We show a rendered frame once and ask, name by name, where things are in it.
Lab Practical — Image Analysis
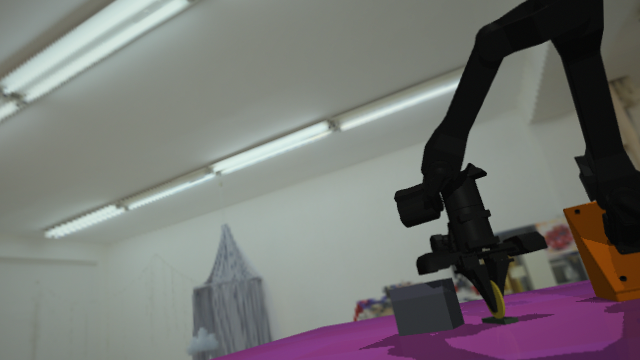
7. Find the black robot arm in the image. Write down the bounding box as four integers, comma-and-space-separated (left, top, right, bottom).
394, 0, 640, 255

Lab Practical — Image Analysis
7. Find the gold coin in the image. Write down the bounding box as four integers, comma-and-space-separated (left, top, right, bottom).
486, 280, 505, 319

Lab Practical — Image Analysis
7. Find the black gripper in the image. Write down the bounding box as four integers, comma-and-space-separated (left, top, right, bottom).
416, 205, 548, 313

